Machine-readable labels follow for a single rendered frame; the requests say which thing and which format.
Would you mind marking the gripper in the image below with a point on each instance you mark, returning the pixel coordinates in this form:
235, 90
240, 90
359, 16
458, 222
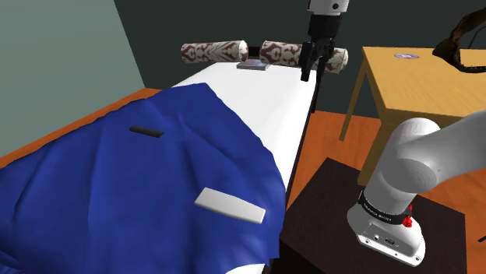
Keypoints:
324, 26

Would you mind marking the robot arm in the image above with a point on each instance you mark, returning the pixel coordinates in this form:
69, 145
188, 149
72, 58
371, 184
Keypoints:
402, 167

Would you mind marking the red white patterned bolster pillow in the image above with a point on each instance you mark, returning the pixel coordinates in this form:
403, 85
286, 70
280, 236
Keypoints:
281, 53
212, 52

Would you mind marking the flat blue grey book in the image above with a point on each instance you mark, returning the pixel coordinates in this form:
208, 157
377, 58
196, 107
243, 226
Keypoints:
252, 65

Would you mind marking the bed with white mattress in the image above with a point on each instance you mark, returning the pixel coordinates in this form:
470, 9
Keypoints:
265, 98

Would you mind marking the small round disc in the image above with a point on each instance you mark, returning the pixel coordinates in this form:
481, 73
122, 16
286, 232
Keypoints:
406, 56

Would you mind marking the light wooden table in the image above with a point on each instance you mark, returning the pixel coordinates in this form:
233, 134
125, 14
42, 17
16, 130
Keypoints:
410, 87

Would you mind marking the dark brown curved object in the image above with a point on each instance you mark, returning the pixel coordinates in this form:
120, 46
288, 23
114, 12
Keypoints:
453, 41

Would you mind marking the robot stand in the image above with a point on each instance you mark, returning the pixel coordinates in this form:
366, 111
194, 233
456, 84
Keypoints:
322, 212

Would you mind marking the white flat remote control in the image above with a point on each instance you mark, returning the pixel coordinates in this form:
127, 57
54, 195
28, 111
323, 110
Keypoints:
229, 206

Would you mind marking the black remote control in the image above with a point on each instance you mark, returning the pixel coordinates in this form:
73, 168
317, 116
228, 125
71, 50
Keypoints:
146, 131

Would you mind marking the blue blanket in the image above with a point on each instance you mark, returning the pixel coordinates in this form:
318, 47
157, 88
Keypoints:
114, 182

